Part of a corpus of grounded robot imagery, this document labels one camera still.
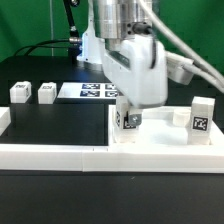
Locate white U-shaped fence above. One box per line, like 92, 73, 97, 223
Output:
0, 106, 224, 174

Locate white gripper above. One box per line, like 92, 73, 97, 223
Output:
101, 35, 168, 127

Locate black cables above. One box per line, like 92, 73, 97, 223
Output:
13, 37, 83, 57

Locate white square tabletop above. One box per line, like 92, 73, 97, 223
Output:
107, 106, 222, 148

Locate white marker sheet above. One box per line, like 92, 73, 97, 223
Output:
58, 82, 118, 99

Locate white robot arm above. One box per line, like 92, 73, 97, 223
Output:
77, 0, 168, 129

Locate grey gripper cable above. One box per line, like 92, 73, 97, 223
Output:
138, 0, 224, 94

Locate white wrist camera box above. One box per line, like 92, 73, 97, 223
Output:
166, 52, 193, 85

